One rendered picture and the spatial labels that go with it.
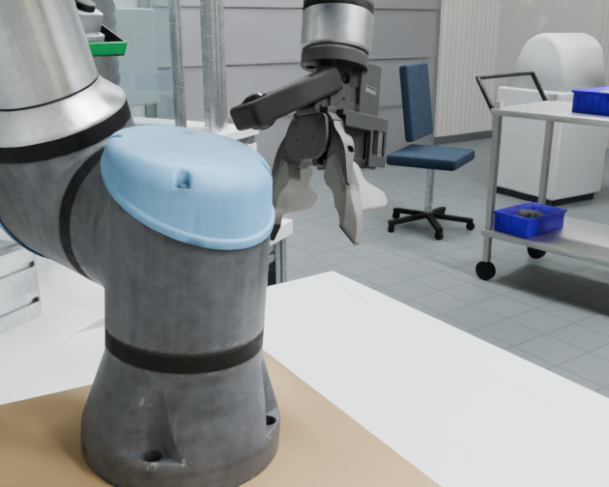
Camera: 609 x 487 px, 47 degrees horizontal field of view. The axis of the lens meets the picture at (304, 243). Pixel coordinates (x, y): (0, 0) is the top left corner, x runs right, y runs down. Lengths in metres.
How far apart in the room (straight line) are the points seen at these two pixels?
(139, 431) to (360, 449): 0.17
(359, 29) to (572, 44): 4.51
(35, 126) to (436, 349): 0.55
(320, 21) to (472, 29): 7.08
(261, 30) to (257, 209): 5.65
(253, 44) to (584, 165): 2.77
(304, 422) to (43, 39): 0.35
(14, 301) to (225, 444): 0.54
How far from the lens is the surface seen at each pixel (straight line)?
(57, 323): 0.99
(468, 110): 7.88
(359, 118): 0.73
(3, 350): 0.94
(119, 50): 1.22
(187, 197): 0.44
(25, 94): 0.54
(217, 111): 2.55
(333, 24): 0.74
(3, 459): 0.57
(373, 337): 0.90
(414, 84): 4.41
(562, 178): 5.17
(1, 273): 0.97
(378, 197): 0.71
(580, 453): 0.73
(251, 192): 0.46
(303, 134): 0.73
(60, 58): 0.54
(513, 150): 5.34
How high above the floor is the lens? 1.24
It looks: 18 degrees down
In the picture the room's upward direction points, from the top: straight up
